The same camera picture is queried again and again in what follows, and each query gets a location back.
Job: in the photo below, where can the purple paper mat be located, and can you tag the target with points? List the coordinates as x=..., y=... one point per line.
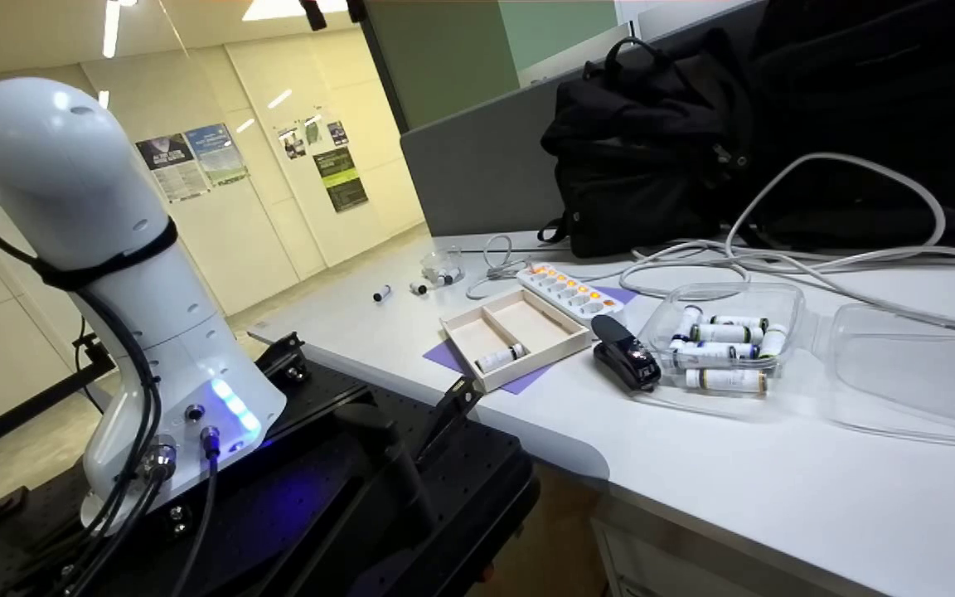
x=442, y=357

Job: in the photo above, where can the clear plastic lid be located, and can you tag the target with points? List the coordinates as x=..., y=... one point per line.
x=920, y=376

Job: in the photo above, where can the small white labelled tube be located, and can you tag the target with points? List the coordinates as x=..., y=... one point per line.
x=722, y=334
x=728, y=383
x=690, y=323
x=420, y=285
x=710, y=357
x=745, y=323
x=774, y=347
x=380, y=294
x=498, y=357

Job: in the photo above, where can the ceiling light panel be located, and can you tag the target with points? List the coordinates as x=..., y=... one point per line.
x=290, y=9
x=110, y=26

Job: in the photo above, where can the grey photo wall poster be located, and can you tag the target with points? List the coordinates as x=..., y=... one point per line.
x=166, y=167

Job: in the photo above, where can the grey desk partition panel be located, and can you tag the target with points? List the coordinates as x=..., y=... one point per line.
x=477, y=167

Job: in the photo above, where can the clear plastic container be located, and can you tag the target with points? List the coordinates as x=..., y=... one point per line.
x=791, y=316

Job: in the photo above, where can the blue white wall poster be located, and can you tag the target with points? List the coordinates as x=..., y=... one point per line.
x=215, y=152

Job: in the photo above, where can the black stapler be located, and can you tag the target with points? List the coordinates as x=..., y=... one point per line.
x=624, y=357

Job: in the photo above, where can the white power strip orange switches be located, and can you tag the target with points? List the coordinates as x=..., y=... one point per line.
x=564, y=289

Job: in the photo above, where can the black robot mounting cart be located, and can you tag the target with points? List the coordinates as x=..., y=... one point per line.
x=446, y=497

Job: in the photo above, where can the wooden divided tray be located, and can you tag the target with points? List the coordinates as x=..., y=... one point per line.
x=541, y=320

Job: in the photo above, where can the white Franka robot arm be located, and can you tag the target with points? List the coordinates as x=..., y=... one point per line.
x=67, y=167

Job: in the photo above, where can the small paper wall notice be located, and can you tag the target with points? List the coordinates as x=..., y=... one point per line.
x=291, y=142
x=336, y=129

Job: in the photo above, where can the black backpack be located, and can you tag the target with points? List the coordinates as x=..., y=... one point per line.
x=655, y=152

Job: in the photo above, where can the dark green wall poster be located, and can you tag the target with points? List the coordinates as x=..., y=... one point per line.
x=339, y=180

